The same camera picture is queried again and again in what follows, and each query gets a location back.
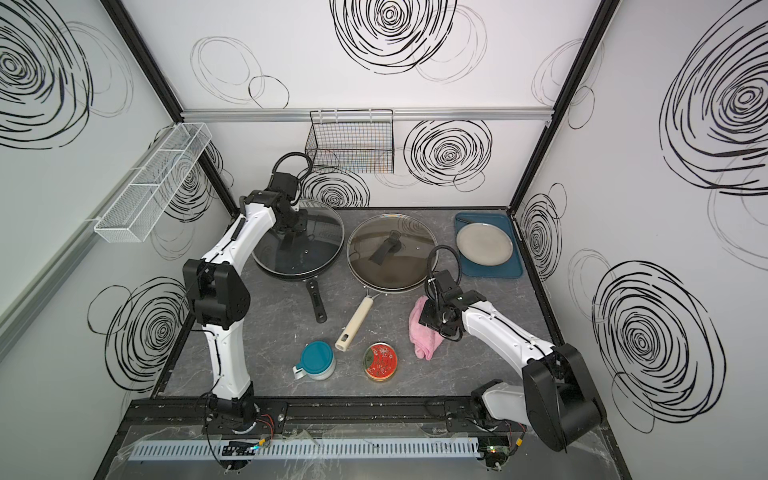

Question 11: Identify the pink cloth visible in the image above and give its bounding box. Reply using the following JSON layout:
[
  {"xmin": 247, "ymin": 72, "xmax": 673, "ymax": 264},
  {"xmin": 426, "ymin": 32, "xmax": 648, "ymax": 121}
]
[{"xmin": 408, "ymin": 296, "xmax": 443, "ymax": 361}]

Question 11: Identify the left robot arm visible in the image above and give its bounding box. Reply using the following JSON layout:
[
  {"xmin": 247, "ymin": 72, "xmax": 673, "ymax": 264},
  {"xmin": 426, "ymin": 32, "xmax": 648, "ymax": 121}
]
[{"xmin": 182, "ymin": 172, "xmax": 301, "ymax": 431}]

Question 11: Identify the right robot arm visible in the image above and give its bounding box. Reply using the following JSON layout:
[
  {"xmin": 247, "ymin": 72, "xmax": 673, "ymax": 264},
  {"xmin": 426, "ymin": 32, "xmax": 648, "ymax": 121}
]
[{"xmin": 419, "ymin": 271, "xmax": 607, "ymax": 451}]

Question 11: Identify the grey round plate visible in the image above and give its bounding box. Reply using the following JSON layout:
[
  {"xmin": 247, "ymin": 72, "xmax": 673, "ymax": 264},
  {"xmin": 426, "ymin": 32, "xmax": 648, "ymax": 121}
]
[{"xmin": 456, "ymin": 223, "xmax": 514, "ymax": 267}]

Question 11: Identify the teal tray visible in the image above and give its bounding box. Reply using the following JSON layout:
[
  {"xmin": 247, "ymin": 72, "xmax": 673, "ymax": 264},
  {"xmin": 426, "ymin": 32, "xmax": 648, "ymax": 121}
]
[{"xmin": 454, "ymin": 211, "xmax": 523, "ymax": 279}]

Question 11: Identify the black frying pan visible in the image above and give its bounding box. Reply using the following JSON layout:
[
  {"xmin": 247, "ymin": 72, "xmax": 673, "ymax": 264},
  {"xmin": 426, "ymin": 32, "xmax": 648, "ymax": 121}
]
[{"xmin": 251, "ymin": 197, "xmax": 346, "ymax": 324}]

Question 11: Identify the teal lidded cup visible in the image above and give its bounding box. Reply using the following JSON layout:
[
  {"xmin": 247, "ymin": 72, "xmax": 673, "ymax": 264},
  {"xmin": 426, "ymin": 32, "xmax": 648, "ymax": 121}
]
[{"xmin": 293, "ymin": 341, "xmax": 336, "ymax": 381}]

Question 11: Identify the brown pan with cream handle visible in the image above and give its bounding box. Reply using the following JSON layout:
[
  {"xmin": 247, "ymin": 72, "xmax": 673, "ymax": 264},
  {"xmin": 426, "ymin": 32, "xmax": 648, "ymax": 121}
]
[{"xmin": 334, "ymin": 212, "xmax": 440, "ymax": 353}]

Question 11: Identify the black wire basket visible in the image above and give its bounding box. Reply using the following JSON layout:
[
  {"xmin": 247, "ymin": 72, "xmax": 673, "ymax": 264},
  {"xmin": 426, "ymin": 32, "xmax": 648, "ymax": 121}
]
[{"xmin": 305, "ymin": 109, "xmax": 395, "ymax": 174}]

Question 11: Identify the white wire shelf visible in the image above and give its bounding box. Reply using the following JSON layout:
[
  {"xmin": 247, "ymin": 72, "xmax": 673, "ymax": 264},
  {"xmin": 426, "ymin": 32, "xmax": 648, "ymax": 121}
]
[{"xmin": 94, "ymin": 123, "xmax": 212, "ymax": 243}]

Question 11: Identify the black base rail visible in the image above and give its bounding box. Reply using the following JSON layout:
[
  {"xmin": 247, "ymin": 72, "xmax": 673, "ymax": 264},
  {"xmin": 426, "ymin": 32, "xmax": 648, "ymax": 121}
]
[{"xmin": 121, "ymin": 394, "xmax": 526, "ymax": 434}]

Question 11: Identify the white slotted cable duct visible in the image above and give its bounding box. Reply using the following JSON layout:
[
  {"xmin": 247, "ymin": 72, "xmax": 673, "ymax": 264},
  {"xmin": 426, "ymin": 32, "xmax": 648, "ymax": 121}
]
[{"xmin": 127, "ymin": 438, "xmax": 481, "ymax": 461}]

